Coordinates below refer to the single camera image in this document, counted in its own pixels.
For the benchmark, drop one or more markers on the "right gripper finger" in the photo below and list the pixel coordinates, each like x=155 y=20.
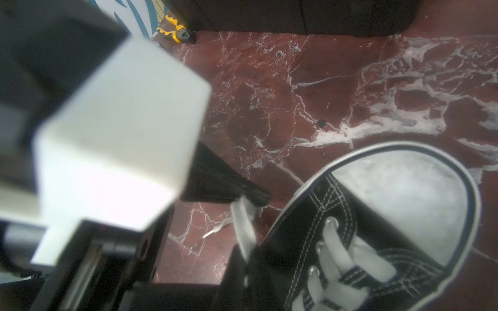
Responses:
x=202 y=287

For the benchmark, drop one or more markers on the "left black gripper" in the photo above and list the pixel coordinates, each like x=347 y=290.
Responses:
x=48 y=49

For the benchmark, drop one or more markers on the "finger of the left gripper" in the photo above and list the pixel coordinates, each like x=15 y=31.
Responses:
x=212 y=180

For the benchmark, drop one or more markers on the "white shoelace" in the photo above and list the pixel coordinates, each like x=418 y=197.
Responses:
x=246 y=285

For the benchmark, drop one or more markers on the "black white canvas sneaker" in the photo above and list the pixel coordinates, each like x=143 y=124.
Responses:
x=386 y=227

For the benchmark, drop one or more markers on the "black grey plastic toolbox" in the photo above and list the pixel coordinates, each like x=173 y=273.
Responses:
x=304 y=17

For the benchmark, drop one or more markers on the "yellow handled pliers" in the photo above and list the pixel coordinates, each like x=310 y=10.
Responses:
x=180 y=34

